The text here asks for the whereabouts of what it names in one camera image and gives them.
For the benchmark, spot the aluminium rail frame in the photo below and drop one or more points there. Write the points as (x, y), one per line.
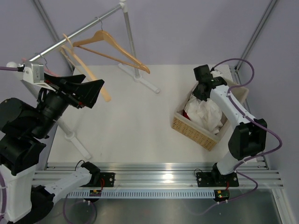
(131, 135)

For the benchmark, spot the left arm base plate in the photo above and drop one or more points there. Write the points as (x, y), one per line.
(103, 179)

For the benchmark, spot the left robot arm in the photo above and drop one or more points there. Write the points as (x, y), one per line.
(24, 126)

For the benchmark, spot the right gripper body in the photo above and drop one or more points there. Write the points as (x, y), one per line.
(197, 93)

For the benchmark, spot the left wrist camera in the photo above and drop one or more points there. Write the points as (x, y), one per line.
(33, 73)

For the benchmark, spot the wicker basket with liner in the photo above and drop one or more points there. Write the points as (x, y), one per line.
(230, 115)

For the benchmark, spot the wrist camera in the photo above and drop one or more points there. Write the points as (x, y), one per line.
(215, 72)
(33, 73)

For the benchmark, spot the white printed t shirt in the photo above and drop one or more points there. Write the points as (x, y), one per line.
(206, 114)

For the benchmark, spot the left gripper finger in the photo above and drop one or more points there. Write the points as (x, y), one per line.
(77, 79)
(83, 94)

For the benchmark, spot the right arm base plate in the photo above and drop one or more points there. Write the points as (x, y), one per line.
(206, 179)

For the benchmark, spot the pink hanger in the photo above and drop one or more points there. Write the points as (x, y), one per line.
(46, 69)

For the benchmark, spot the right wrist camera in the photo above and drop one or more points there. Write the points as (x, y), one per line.
(215, 72)

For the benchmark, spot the light wooden hanger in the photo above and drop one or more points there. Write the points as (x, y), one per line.
(64, 50)

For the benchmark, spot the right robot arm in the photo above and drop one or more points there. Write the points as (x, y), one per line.
(248, 137)

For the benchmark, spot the pink cloth in basket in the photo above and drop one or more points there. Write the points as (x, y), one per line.
(185, 115)

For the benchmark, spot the clothes rack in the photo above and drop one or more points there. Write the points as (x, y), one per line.
(122, 5)

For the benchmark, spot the white cable duct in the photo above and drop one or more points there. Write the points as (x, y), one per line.
(143, 193)

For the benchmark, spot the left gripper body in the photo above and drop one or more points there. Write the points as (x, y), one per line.
(67, 97)

